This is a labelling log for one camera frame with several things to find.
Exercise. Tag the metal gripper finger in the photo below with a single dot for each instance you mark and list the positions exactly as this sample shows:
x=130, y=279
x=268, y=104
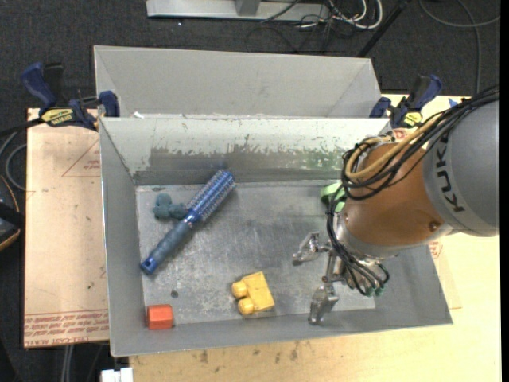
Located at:
x=323, y=302
x=307, y=250

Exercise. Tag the grey metal bin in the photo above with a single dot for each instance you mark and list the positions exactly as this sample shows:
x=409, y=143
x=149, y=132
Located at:
x=254, y=233

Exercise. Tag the light green plastic object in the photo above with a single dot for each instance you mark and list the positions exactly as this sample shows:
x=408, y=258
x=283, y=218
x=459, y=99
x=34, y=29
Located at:
x=331, y=191

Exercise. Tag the yellow toy block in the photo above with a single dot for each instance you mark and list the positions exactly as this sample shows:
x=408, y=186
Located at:
x=258, y=293

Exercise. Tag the blue round hairbrush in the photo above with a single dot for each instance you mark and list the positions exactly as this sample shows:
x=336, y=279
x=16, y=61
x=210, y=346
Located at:
x=199, y=213

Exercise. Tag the dark teal toy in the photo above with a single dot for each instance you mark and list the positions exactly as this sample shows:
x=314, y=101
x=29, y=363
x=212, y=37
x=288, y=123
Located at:
x=164, y=210

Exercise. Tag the orange-red cube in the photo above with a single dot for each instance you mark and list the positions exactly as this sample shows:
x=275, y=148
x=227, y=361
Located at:
x=160, y=316

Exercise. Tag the brown cardboard board red print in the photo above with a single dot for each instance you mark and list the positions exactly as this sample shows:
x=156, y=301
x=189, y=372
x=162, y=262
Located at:
x=63, y=229

